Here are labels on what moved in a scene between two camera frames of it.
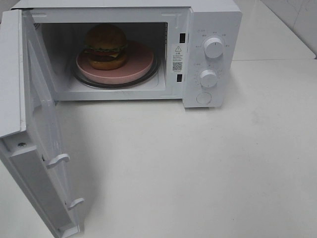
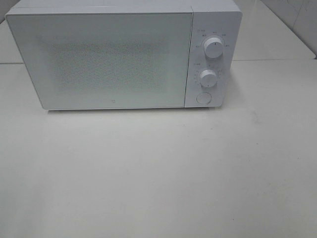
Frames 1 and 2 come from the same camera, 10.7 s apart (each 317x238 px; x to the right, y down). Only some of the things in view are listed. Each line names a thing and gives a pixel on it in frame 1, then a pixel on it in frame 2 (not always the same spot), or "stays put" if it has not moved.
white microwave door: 29,140 to 80,60
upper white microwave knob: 213,47 stays put
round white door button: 204,98 stays put
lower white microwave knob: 208,78 stays put
